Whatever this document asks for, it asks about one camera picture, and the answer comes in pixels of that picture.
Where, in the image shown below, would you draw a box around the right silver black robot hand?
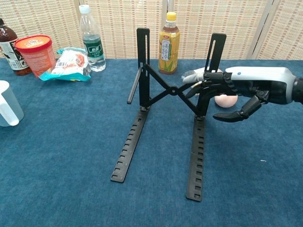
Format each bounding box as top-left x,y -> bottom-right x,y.
182,66 -> 296,123

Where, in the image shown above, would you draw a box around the dark sauce glass bottle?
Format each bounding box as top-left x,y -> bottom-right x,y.
0,18 -> 33,76

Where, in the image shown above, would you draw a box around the blue felt table mat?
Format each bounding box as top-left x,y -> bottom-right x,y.
0,58 -> 303,227

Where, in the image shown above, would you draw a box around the black folding stand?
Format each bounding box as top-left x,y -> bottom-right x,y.
110,27 -> 227,202

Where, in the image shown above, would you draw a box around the clear green-label water bottle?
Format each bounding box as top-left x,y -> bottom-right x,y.
79,4 -> 107,72

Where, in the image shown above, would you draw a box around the red instant noodle cup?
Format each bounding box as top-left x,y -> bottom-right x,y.
14,35 -> 57,79

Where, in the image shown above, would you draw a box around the woven bamboo folding screen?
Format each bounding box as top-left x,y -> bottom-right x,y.
0,0 -> 303,61

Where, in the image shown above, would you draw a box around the teal white snack bag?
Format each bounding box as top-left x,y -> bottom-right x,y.
38,47 -> 92,82

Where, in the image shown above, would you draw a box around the white measuring scoop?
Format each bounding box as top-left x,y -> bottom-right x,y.
0,80 -> 25,127

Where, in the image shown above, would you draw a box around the yellow tea drink bottle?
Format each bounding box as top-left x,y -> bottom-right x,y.
158,11 -> 181,76

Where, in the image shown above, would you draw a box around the pink peach ball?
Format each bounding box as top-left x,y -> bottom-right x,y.
214,94 -> 238,109

